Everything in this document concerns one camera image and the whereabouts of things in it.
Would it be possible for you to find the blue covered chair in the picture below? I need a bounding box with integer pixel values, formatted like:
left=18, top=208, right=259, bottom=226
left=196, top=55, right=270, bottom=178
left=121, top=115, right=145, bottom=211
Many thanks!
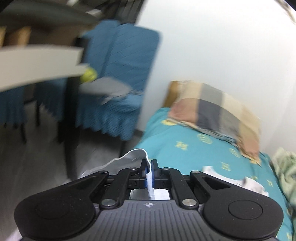
left=76, top=20, right=159, bottom=141
left=1, top=78, right=67, bottom=143

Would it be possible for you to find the grey cloth on chair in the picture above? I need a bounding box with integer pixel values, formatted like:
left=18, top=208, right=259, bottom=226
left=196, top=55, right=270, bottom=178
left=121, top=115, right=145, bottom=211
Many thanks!
left=79, top=77, right=133, bottom=103

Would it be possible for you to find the light green fleece blanket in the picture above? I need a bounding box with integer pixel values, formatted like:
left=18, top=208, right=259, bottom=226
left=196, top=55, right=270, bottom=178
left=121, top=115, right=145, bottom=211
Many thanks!
left=271, top=147, right=296, bottom=208

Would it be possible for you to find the brown wooden headboard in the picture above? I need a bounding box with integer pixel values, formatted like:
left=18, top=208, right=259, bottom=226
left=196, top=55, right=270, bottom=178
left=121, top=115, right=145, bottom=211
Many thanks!
left=162, top=80, right=188, bottom=108

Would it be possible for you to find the yellow green plush toy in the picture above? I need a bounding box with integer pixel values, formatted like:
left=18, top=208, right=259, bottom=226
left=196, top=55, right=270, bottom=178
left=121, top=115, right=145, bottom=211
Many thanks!
left=80, top=67, right=97, bottom=83

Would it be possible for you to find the white top dark table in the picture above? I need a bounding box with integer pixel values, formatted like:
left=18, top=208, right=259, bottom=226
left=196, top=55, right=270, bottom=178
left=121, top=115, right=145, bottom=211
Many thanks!
left=1, top=1, right=99, bottom=180

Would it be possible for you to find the teal smiley bed sheet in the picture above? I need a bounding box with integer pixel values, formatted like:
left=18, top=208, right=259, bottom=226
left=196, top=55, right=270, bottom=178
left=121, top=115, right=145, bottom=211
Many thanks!
left=136, top=108, right=294, bottom=240

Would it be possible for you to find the plaid checkered pillow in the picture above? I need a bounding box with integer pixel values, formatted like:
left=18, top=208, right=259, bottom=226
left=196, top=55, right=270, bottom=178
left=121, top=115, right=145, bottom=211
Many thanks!
left=168, top=81, right=261, bottom=165

